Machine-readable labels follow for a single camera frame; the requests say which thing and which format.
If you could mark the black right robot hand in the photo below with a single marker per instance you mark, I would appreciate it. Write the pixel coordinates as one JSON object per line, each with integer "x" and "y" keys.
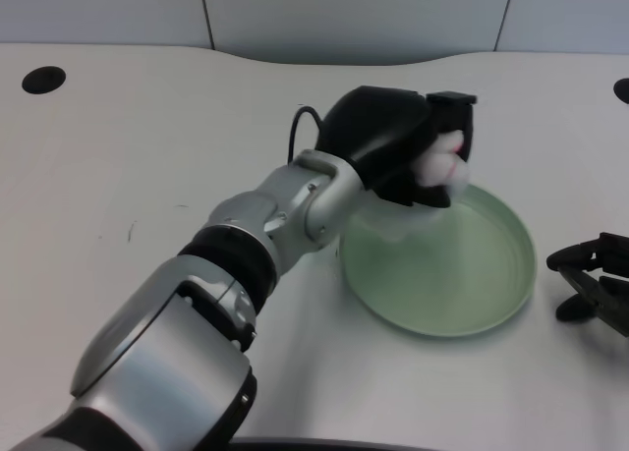
{"x": 597, "y": 279}

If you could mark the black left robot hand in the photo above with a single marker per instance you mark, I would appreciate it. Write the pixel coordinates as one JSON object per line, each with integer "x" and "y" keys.
{"x": 388, "y": 141}

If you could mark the white rabbit doll pink ears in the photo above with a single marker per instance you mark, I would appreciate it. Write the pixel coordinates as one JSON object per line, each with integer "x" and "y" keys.
{"x": 444, "y": 163}

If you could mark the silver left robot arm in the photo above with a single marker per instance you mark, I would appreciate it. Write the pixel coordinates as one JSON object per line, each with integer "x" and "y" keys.
{"x": 196, "y": 294}

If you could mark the green round plate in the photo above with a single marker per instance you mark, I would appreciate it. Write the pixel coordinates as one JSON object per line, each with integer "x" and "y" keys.
{"x": 437, "y": 269}

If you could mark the grey partition panel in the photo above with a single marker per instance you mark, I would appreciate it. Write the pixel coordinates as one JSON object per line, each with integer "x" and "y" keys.
{"x": 314, "y": 18}

